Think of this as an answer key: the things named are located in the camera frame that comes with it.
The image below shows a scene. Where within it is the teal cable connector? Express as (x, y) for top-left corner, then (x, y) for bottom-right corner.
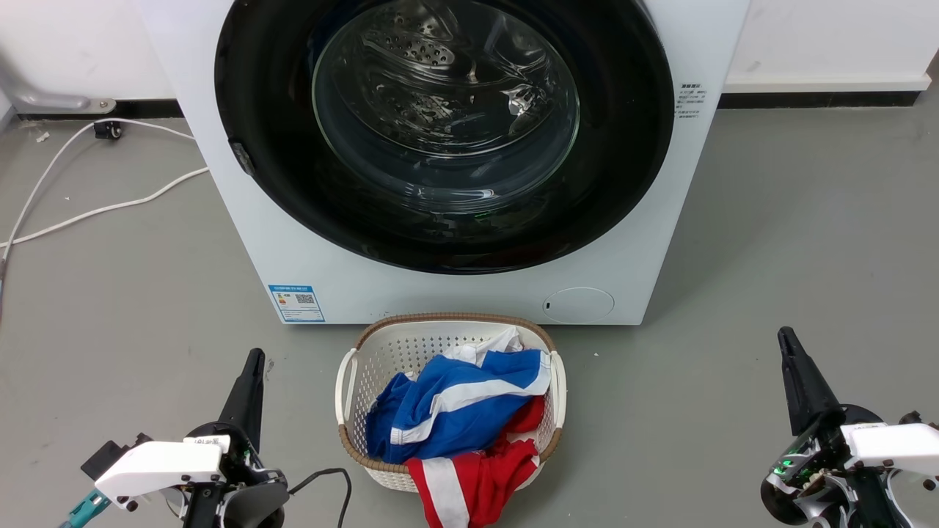
(60, 489), (112, 528)

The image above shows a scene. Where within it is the blue energy label sticker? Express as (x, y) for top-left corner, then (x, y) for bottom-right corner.
(268, 285), (326, 323)

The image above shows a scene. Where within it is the blue and white garment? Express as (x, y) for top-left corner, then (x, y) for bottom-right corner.
(365, 328), (552, 464)

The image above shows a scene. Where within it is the white perforated laundry basket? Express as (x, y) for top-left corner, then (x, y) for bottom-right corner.
(335, 313), (567, 493)

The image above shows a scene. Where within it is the white floor cable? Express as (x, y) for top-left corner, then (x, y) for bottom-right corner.
(0, 117), (196, 283)
(0, 166), (211, 249)

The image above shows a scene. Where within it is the round black glass washer door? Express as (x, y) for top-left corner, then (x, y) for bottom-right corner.
(214, 0), (676, 276)

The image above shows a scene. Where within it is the red and white garment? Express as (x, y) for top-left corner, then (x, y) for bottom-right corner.
(405, 395), (547, 528)

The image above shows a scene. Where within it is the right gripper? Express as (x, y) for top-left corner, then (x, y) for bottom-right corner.
(760, 327), (902, 528)

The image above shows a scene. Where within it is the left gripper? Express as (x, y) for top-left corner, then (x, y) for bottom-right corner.
(182, 348), (291, 528)

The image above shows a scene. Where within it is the white front-load washing machine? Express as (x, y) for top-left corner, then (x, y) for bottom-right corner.
(136, 0), (753, 326)

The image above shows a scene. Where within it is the round white filter cover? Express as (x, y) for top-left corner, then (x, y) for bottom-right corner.
(542, 287), (615, 323)

